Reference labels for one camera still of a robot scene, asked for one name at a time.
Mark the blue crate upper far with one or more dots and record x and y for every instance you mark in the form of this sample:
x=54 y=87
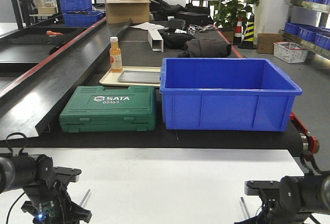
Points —
x=75 y=5

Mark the beige plastic tray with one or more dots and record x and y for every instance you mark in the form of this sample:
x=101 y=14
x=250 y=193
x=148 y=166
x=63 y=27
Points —
x=111 y=78

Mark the grey metal tray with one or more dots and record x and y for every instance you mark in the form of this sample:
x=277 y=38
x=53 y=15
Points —
x=148 y=77

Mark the large blue plastic bin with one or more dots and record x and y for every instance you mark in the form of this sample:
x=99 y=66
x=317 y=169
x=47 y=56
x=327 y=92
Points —
x=248 y=94

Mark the green-black screwdriver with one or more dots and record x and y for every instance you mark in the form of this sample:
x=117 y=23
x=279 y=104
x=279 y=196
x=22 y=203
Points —
x=85 y=197
x=244 y=207

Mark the blue crate lower far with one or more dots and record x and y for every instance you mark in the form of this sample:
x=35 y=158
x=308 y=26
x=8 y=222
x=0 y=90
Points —
x=82 y=19

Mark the brown cardboard box floor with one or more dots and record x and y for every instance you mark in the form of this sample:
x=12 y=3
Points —
x=265 y=42

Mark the large cardboard box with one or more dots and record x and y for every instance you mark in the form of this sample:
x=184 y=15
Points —
x=118 y=11

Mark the blue crate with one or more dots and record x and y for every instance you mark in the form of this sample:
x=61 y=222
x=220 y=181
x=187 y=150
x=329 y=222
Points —
x=75 y=5
x=82 y=19

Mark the dark folded cloth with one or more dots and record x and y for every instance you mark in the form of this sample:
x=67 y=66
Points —
x=206 y=48

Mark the metal shelf rack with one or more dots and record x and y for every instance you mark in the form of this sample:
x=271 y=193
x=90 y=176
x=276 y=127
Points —
x=307 y=24

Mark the green SATA tool case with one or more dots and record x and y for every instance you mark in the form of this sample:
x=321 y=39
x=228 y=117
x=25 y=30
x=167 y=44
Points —
x=96 y=109

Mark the red conveyor end bracket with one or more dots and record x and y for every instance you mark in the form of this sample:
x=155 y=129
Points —
x=309 y=142

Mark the grey square metal tube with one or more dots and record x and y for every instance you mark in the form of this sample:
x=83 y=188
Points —
x=155 y=40

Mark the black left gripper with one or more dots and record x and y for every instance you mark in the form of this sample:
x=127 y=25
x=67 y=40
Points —
x=49 y=201

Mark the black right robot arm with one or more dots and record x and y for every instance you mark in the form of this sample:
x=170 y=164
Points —
x=318 y=182

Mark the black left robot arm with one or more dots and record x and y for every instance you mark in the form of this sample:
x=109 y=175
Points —
x=19 y=171

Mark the black bag on conveyor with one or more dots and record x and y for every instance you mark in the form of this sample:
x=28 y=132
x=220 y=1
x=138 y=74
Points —
x=175 y=40

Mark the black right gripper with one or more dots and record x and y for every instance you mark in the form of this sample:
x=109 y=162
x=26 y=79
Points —
x=286 y=201

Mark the yellow black traffic cone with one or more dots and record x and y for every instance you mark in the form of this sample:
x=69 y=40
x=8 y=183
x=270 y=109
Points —
x=248 y=39

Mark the green potted plant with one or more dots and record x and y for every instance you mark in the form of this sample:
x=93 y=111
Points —
x=228 y=11

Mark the orange juice bottle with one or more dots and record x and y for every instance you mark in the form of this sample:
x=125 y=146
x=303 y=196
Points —
x=115 y=56

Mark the orange handled tool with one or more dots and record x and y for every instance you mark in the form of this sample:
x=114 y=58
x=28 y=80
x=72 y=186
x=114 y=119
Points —
x=53 y=33

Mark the white plastic basket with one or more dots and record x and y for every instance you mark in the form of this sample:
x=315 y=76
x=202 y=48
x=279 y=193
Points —
x=290 y=52

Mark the red white traffic cone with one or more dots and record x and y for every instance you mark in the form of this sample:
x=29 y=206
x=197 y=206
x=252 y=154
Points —
x=238 y=32

